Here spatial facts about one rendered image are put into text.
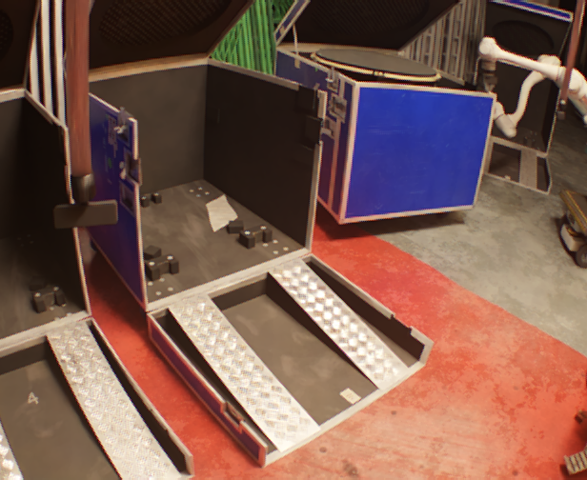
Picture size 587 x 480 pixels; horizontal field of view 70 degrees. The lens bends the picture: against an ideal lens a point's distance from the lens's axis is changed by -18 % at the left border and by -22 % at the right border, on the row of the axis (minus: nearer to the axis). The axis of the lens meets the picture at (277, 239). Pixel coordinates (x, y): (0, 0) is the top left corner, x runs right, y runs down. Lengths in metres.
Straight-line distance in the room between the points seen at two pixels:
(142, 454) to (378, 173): 1.89
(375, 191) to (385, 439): 1.46
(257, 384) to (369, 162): 1.36
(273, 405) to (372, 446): 0.40
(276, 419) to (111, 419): 0.60
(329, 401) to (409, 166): 1.46
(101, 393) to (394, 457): 1.08
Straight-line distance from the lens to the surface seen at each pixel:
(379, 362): 2.09
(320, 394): 1.95
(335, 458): 1.78
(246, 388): 1.87
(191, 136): 3.00
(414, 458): 1.84
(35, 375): 2.07
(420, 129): 2.80
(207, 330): 2.01
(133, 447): 1.73
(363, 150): 2.64
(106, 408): 1.80
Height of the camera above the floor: 1.44
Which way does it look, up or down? 30 degrees down
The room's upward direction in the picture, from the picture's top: 4 degrees clockwise
